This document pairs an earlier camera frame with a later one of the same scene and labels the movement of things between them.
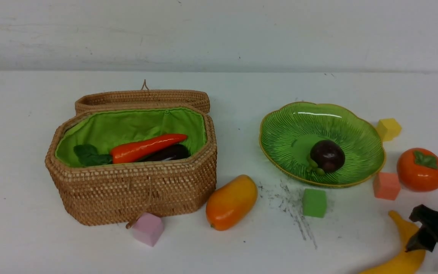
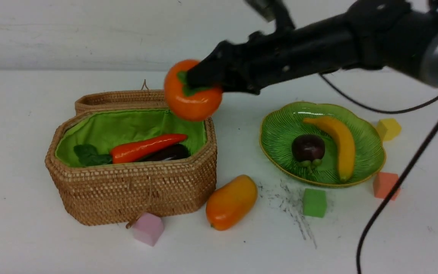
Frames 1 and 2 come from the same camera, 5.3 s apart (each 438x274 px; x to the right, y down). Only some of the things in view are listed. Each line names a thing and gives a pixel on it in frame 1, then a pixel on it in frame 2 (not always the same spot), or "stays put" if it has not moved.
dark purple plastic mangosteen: x=326 y=156 -> x=308 y=150
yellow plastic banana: x=410 y=262 -> x=345 y=144
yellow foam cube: x=388 y=129 stays put
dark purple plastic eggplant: x=177 y=152 stays put
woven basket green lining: x=111 y=195 stays put
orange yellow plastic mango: x=228 y=205 stays put
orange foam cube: x=386 y=185 stays put
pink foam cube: x=148 y=228 stays put
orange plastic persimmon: x=421 y=169 -> x=188 y=104
